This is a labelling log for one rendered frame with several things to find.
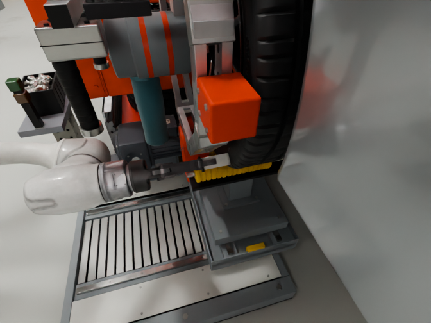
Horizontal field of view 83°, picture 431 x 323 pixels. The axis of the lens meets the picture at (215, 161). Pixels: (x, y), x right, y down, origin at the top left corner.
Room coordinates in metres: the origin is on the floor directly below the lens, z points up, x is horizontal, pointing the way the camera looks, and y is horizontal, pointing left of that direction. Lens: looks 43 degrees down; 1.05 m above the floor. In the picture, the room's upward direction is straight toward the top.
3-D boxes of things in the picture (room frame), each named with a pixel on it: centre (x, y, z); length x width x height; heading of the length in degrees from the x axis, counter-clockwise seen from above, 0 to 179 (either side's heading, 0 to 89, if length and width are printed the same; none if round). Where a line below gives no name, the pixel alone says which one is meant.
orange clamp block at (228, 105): (0.34, -0.02, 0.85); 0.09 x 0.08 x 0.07; 16
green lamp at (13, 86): (0.85, 0.74, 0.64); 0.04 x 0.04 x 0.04; 16
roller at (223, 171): (0.55, -0.05, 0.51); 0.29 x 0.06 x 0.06; 106
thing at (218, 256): (0.68, -0.09, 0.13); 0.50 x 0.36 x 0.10; 16
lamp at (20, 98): (0.85, 0.74, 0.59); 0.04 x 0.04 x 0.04; 16
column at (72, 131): (1.07, 0.80, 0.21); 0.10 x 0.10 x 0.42; 16
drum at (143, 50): (0.62, 0.14, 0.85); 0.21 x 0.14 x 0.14; 106
